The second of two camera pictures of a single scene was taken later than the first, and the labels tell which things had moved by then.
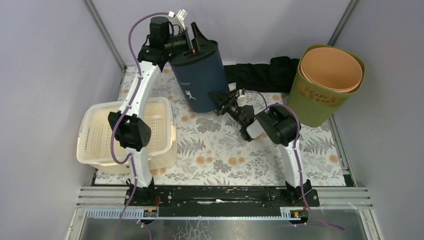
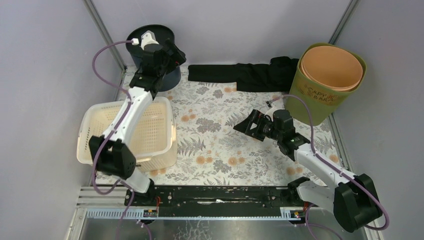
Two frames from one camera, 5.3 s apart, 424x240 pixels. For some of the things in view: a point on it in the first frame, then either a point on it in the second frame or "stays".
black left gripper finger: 200,39 to 177,55
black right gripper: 221,96 to 256,117
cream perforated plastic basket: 94,148 stays
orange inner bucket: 332,68 stays
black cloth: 277,76 stays
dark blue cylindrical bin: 199,74 to 135,52
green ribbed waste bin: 311,106 stays
